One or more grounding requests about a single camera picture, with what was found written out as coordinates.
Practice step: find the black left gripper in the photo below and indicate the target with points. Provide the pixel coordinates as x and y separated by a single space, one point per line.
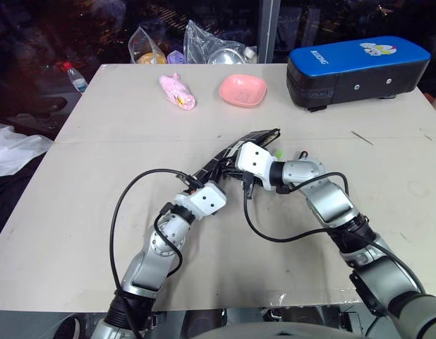
218 179

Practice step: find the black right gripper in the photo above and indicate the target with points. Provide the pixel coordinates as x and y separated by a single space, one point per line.
247 183

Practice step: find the black grid pouch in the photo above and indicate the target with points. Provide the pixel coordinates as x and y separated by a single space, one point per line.
246 141

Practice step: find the dark rounded robot base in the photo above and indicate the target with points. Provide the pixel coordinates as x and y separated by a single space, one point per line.
292 323

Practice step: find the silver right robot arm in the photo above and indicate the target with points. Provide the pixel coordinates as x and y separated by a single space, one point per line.
331 205

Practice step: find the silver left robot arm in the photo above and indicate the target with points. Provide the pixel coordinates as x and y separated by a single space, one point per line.
152 254

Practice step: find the green highlighter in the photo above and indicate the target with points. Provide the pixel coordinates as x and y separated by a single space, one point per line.
279 153

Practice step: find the pink soft pouch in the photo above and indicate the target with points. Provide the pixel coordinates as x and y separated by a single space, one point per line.
177 92

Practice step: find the pink plastic bowl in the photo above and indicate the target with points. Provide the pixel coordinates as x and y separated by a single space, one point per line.
243 90

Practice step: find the clear bag with metal bowl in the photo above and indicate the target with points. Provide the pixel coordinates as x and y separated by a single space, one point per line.
214 46

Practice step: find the purple packet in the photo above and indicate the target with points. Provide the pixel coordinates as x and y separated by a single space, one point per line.
175 56

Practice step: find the clear bag with orange item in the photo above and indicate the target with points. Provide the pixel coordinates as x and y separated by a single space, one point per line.
149 49

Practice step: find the blue and black box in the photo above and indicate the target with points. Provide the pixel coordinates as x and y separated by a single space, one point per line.
355 70

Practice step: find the clear plastic water bottle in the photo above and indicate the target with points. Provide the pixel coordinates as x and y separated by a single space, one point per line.
75 76

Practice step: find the white plastic bag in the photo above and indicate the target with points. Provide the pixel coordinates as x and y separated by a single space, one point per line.
13 148

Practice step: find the black and white shoe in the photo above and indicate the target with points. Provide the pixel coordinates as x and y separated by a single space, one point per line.
69 326

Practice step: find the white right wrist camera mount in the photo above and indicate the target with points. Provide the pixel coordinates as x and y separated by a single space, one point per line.
255 160

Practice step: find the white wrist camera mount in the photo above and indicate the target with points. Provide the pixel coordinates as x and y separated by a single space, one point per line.
255 160
208 199

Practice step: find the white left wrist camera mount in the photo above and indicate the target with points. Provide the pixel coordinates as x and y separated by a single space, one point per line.
208 199

